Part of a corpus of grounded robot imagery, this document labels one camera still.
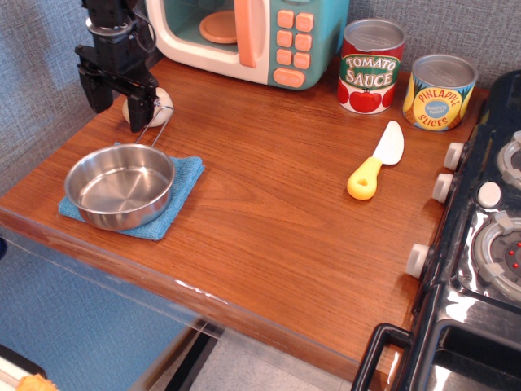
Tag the teal toy microwave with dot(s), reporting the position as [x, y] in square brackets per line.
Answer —
[286, 44]

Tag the black toy stove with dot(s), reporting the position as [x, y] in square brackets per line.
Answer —
[466, 328]

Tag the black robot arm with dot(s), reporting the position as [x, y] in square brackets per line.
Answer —
[108, 13]

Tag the yellow handled toy knife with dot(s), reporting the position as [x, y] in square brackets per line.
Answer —
[363, 182]

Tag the tomato sauce can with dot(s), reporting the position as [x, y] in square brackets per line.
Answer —
[369, 66]

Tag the small stainless steel pan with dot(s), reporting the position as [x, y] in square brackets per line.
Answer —
[120, 187]

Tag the pineapple slices can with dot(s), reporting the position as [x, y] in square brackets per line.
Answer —
[439, 91]

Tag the blue folded cloth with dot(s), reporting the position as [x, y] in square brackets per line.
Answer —
[188, 172]

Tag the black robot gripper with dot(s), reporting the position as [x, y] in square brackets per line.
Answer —
[118, 61]

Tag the orange object at corner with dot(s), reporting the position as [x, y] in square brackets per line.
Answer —
[35, 383]

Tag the pale toy potato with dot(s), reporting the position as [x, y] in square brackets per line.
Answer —
[163, 108]

